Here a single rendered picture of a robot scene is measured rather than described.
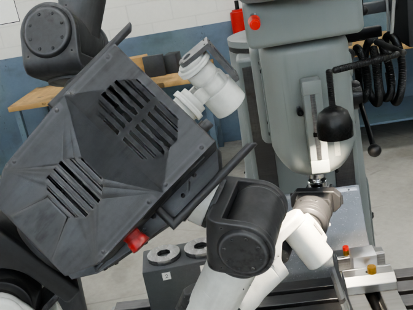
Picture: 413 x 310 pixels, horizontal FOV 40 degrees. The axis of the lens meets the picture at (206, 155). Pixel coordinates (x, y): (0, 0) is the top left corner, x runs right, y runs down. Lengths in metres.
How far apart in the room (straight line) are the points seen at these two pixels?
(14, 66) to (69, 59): 5.10
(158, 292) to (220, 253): 0.65
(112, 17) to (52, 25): 4.72
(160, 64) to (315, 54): 3.93
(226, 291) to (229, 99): 0.33
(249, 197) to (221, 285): 0.17
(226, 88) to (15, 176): 0.37
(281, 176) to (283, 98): 0.59
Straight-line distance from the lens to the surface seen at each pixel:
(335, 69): 1.13
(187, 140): 0.77
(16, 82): 6.05
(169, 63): 5.13
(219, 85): 0.97
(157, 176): 0.77
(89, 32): 0.99
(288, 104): 1.25
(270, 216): 0.90
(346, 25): 1.20
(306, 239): 1.20
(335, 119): 1.12
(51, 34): 0.94
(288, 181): 1.82
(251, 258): 0.88
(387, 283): 1.49
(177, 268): 1.48
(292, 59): 1.23
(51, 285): 0.95
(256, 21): 1.04
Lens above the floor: 1.83
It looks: 19 degrees down
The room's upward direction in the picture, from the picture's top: 10 degrees counter-clockwise
